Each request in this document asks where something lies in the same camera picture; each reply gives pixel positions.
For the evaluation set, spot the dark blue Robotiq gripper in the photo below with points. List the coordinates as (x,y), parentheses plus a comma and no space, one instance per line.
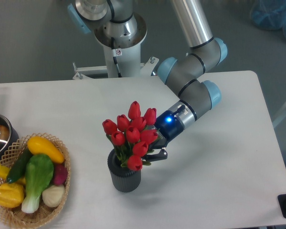
(168,126)

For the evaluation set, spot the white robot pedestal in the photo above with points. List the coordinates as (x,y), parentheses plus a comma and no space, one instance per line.
(121,44)

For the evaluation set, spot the dark green cucumber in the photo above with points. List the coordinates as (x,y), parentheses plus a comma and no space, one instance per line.
(18,169)

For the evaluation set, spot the yellow squash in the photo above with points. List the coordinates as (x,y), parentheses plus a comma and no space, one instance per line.
(40,145)

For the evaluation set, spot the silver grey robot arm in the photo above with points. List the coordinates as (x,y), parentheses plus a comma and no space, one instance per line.
(181,77)

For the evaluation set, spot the woven wicker basket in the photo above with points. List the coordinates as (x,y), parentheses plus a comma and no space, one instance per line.
(14,218)

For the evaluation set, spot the yellow bell pepper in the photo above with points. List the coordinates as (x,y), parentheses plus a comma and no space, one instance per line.
(11,195)

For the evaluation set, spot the dark grey ribbed vase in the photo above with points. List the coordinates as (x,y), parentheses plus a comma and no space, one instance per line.
(123,179)

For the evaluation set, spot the white garlic bulb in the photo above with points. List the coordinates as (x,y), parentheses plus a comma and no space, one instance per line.
(53,195)

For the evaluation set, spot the blue plastic bag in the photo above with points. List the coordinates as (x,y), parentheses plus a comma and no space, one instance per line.
(269,15)

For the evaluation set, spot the green bok choy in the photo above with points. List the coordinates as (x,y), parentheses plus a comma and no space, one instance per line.
(39,173)

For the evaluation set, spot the purple red radish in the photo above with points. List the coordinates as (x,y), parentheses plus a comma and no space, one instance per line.
(60,174)

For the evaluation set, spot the red tulip bouquet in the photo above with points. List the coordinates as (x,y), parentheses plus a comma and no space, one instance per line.
(131,137)

